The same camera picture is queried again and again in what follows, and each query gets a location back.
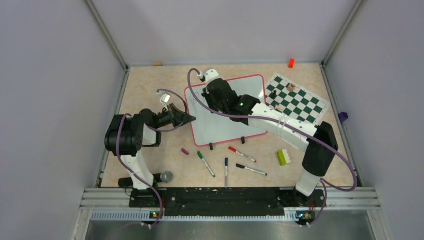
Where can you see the white chess piece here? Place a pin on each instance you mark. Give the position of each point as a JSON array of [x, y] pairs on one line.
[[279, 108]]

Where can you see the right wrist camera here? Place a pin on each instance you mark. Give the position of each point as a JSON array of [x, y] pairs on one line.
[[208, 75]]

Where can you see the green white chessboard mat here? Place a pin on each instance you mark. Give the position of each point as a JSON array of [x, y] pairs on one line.
[[302, 104]]

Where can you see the green cap whiteboard marker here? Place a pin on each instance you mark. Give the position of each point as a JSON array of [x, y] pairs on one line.
[[200, 155]]

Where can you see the black cap whiteboard marker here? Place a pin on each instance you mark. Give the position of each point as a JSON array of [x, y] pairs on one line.
[[251, 169]]

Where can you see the wooden cube on chessboard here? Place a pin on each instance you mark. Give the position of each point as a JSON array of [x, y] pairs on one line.
[[291, 87]]

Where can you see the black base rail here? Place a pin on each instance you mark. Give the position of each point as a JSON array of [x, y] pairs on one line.
[[178, 204]]

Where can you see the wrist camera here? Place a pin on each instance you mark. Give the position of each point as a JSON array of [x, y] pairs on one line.
[[208, 75], [164, 99]]

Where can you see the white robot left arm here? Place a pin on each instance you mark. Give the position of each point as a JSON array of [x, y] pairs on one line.
[[128, 134]]

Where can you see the purple block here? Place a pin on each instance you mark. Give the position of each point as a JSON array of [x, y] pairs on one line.
[[343, 116]]

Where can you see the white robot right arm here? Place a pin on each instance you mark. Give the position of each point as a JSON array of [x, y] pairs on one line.
[[318, 142]]

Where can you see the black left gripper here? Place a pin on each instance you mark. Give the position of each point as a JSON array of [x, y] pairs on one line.
[[178, 118]]

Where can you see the black grey microphone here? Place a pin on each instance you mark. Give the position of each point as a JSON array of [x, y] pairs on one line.
[[164, 177]]

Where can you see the wooden cork piece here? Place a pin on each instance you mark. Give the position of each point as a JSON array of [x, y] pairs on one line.
[[157, 64]]

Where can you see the purple marker cap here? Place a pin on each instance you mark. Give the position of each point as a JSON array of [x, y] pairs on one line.
[[185, 151]]

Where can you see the pink framed whiteboard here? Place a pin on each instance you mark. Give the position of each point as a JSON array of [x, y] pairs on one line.
[[209, 128]]

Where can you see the blue cap whiteboard marker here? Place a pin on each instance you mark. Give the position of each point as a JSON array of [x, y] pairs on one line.
[[226, 183]]

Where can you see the orange block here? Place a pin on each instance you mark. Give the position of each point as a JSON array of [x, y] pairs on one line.
[[291, 63]]

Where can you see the red cap whiteboard marker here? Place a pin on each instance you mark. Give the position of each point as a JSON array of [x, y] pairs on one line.
[[241, 154]]

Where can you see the green white toy brick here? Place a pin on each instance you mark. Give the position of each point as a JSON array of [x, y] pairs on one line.
[[283, 157]]

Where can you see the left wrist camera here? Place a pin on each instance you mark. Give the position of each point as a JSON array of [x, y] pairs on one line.
[[164, 99]]

